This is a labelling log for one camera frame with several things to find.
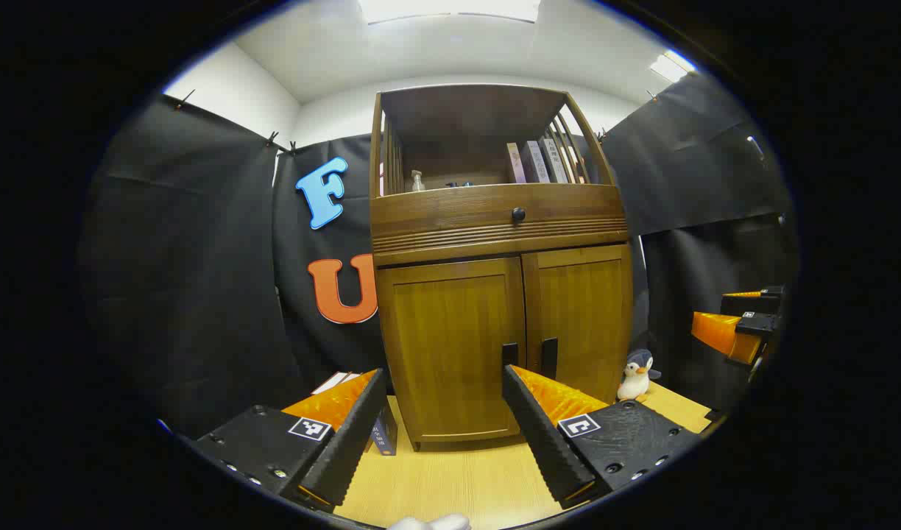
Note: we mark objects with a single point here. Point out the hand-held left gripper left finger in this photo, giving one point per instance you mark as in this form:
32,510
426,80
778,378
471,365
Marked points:
347,442

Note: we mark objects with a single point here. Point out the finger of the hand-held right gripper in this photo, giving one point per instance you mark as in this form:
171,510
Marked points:
760,302
723,335

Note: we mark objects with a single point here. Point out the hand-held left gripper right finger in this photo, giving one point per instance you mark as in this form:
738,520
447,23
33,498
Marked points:
539,434

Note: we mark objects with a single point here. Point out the wooden cabinet door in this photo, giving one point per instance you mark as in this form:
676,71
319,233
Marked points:
450,346
583,309

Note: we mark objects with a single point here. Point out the wooden double-door shoe cabinet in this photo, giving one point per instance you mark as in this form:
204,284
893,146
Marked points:
465,110

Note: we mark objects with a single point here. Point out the wooden cabinet drawer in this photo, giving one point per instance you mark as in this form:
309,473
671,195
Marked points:
450,217

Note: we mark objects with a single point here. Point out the blue cover book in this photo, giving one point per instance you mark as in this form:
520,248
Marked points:
383,436

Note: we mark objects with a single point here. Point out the penguin plush toy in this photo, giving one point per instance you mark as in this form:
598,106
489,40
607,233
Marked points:
634,381

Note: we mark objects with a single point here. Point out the white spine book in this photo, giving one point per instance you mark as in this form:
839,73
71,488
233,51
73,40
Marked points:
553,158

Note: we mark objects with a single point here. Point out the black backdrop cloth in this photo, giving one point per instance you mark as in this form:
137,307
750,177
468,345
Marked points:
185,258

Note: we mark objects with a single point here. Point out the ceiling light panel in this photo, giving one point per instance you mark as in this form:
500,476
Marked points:
670,66

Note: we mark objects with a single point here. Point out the grey spine book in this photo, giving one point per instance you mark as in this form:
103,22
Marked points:
536,162

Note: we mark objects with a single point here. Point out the small dark blue object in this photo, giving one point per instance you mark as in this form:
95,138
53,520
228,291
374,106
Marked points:
459,184

